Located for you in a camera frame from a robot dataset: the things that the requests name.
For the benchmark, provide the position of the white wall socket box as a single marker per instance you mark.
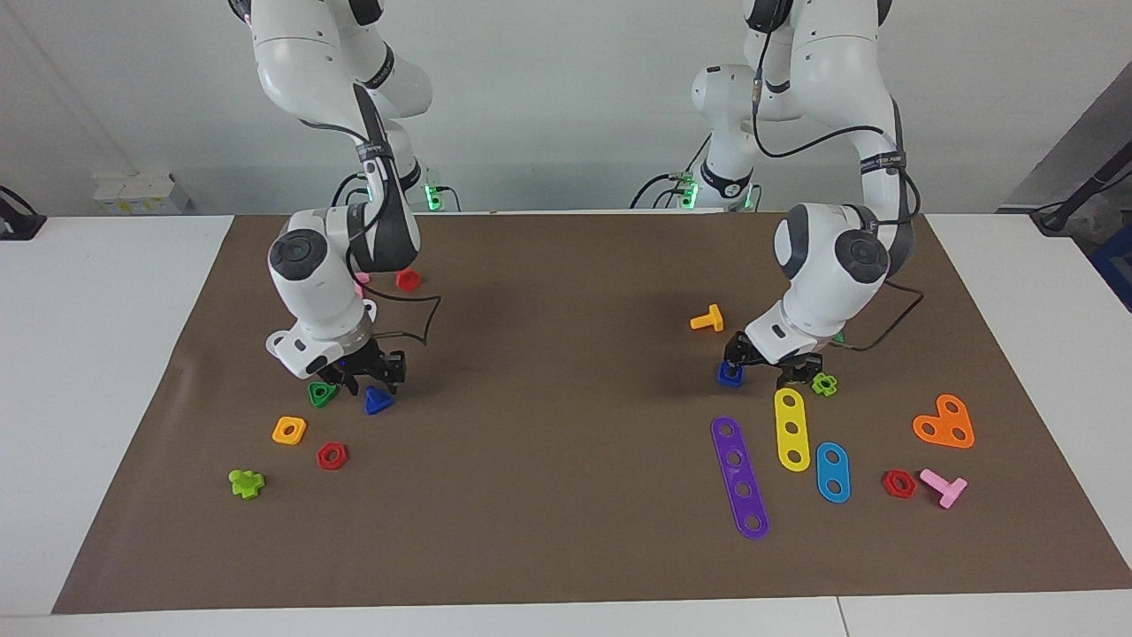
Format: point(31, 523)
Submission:
point(141, 195)

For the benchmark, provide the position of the blue crate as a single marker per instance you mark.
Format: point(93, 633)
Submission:
point(1116, 265)

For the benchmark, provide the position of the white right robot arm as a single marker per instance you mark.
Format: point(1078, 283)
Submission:
point(309, 53)

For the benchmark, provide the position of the red hexagonal plastic nut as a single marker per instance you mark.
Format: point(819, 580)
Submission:
point(899, 484)
point(332, 456)

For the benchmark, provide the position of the pink plastic bolt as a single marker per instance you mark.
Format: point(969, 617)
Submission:
point(944, 487)
point(361, 285)

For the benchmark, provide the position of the yellow three-hole plate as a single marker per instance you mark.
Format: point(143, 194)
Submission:
point(791, 416)

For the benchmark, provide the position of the blue square plastic nut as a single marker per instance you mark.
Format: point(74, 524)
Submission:
point(730, 378)

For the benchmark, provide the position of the orange square plastic nut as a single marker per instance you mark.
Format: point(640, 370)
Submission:
point(289, 431)

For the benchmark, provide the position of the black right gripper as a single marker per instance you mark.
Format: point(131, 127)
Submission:
point(363, 363)

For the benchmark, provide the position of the red hexagonal-head plastic bolt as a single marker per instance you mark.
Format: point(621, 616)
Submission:
point(408, 280)

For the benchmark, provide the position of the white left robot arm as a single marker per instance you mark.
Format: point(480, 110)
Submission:
point(831, 53)

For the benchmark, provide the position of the black clamp mount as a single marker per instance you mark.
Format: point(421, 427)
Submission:
point(18, 219)

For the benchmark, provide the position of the green cross-shaped plastic nut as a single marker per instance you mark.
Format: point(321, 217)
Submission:
point(824, 385)

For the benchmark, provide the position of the blue two-hole plate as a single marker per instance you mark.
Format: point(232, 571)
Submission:
point(832, 491)

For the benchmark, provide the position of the purple four-hole strip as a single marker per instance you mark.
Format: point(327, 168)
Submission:
point(741, 478)

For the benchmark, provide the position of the black stand pole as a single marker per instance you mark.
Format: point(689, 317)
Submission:
point(1079, 192)

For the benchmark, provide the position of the lime green cross-head bolt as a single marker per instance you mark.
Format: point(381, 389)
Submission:
point(246, 484)

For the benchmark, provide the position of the orange plastic bolt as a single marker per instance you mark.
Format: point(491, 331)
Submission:
point(707, 319)

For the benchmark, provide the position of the brown table mat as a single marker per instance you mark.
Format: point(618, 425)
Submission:
point(566, 531)

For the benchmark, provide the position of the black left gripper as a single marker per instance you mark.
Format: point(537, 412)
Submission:
point(783, 361)

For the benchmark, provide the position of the blue triangle nut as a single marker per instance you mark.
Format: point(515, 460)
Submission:
point(378, 404)

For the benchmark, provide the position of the green triangular plastic nut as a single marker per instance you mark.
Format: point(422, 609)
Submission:
point(322, 395)

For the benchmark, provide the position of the white curved five-hole plate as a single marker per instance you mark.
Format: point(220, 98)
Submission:
point(370, 310)

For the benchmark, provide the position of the orange three-hole angle plate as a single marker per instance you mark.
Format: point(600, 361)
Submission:
point(959, 432)

